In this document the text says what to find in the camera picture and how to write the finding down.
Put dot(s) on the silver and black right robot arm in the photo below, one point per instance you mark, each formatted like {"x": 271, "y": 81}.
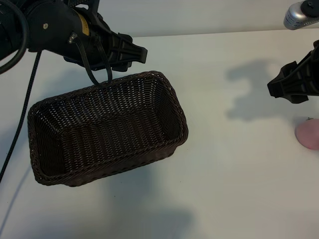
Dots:
{"x": 296, "y": 15}

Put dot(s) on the pink peach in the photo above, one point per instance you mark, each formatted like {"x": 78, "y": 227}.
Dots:
{"x": 309, "y": 135}

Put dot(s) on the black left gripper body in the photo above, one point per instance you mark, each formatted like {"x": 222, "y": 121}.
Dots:
{"x": 92, "y": 32}

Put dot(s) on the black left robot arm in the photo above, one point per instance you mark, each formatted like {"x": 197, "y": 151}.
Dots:
{"x": 37, "y": 22}

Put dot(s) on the dark brown wicker basket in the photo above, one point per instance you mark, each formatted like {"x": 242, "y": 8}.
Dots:
{"x": 107, "y": 139}

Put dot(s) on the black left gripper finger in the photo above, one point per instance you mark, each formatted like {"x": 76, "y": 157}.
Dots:
{"x": 124, "y": 49}
{"x": 122, "y": 66}

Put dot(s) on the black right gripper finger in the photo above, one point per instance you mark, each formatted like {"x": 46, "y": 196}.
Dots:
{"x": 297, "y": 98}
{"x": 299, "y": 79}

